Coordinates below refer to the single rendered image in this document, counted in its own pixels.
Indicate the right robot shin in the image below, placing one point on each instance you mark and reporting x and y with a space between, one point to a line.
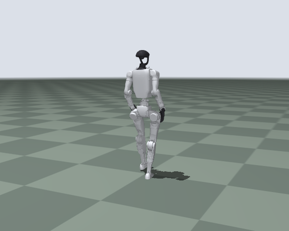
150 157

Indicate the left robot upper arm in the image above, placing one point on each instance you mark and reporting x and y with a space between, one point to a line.
127 90

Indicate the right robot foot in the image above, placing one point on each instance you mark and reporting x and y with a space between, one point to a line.
149 176

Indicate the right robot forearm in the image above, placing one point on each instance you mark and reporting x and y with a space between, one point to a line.
159 100

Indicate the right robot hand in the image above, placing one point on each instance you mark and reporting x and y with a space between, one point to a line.
162 114

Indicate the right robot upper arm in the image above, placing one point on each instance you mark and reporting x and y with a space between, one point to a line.
155 81

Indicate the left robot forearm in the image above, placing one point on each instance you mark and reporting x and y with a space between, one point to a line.
129 101

